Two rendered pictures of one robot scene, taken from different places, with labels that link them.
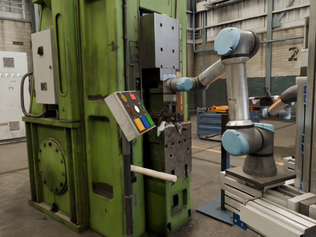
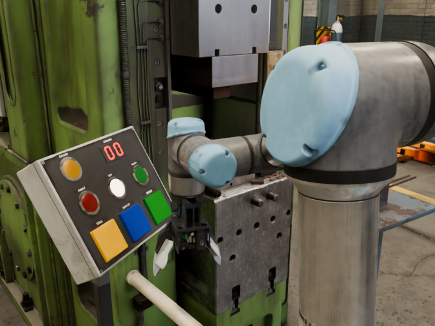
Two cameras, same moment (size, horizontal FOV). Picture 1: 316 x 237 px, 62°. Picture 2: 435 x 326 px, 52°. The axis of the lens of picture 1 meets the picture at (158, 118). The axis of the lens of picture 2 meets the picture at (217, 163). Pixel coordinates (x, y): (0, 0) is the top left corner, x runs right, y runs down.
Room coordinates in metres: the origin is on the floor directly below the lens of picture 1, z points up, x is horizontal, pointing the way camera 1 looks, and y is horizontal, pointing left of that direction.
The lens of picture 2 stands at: (0.69, -0.29, 1.49)
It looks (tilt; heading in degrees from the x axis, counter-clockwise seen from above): 18 degrees down; 10
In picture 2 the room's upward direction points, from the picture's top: straight up
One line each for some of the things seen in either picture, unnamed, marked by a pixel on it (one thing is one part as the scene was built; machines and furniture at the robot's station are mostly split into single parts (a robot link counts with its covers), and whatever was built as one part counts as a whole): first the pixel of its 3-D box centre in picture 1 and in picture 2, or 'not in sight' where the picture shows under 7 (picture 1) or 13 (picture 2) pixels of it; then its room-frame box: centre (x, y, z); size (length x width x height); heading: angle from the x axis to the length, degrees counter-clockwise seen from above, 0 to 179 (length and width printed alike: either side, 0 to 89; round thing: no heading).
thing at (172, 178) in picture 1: (150, 172); (170, 308); (1.81, 0.06, 0.62); 0.44 x 0.05 x 0.05; 50
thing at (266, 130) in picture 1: (259, 136); not in sight; (1.20, -0.46, 0.98); 0.13 x 0.12 x 0.14; 125
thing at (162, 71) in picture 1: (148, 75); (196, 65); (2.27, 0.07, 1.32); 0.42 x 0.20 x 0.10; 50
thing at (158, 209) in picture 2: (148, 120); (156, 207); (1.72, 0.06, 1.01); 0.07 x 0.05 x 0.07; 165
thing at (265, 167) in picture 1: (259, 161); not in sight; (1.20, -0.47, 0.87); 0.15 x 0.15 x 0.10
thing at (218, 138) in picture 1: (225, 137); (375, 206); (2.46, -0.63, 0.74); 0.40 x 0.30 x 0.02; 133
